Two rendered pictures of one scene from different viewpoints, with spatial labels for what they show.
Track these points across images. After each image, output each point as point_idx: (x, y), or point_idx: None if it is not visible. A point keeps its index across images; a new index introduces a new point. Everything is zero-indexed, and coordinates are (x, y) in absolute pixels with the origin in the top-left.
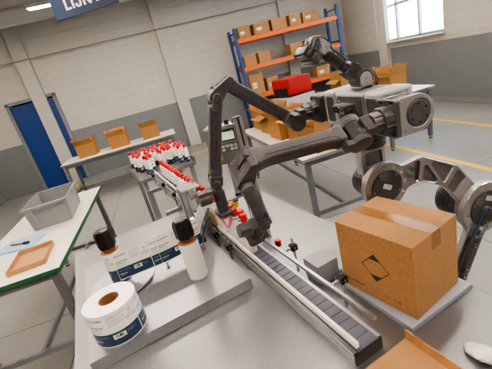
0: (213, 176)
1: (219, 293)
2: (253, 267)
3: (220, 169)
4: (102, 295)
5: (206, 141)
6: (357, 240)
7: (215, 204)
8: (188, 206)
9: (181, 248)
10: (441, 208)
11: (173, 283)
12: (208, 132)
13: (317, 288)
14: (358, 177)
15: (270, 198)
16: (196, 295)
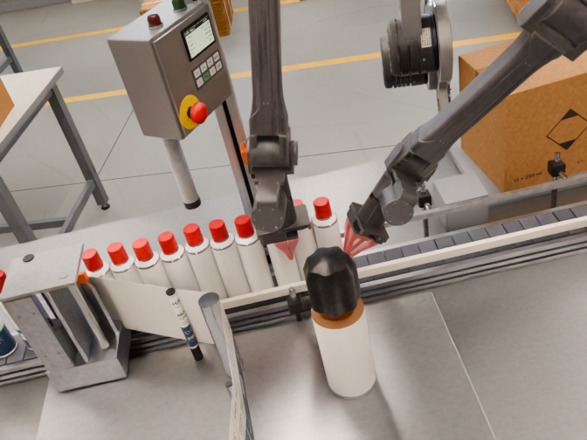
0: (286, 130)
1: (450, 347)
2: (383, 289)
3: (286, 108)
4: None
5: (160, 72)
6: (547, 102)
7: (157, 261)
8: (73, 325)
9: (356, 326)
10: (396, 81)
11: (347, 438)
12: (257, 12)
13: (517, 216)
14: (410, 44)
15: (110, 230)
16: (431, 389)
